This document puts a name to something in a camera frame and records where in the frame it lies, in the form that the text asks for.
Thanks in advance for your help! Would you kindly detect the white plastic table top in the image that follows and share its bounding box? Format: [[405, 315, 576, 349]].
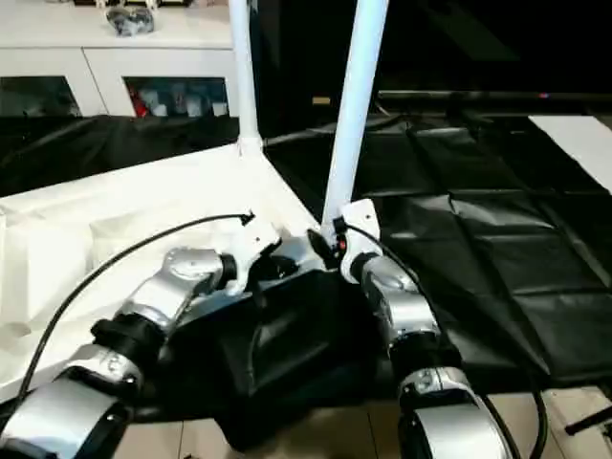
[[0, 138, 337, 399]]

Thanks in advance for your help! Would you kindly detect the black work mat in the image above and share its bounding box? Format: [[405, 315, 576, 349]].
[[0, 107, 612, 453]]

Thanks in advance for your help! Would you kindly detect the black backdrop cloth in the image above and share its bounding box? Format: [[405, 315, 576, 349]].
[[248, 0, 612, 116]]

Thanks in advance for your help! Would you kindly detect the white flat board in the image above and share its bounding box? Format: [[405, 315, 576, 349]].
[[527, 112, 612, 191]]

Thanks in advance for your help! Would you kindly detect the grey crumpled bag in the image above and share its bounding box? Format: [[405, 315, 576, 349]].
[[104, 4, 158, 39]]

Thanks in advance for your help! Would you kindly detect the white glass-door sideboard cabinet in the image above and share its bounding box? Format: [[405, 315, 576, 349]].
[[0, 0, 241, 120]]

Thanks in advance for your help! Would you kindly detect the black metal bar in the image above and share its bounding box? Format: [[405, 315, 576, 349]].
[[562, 404, 612, 437]]

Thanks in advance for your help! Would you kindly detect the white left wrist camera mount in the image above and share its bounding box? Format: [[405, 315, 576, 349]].
[[223, 213, 284, 295]]

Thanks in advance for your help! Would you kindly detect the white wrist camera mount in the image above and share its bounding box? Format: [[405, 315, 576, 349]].
[[332, 199, 384, 284], [223, 213, 284, 295]]

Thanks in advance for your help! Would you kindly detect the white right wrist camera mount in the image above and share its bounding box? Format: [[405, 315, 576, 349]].
[[332, 199, 384, 284]]

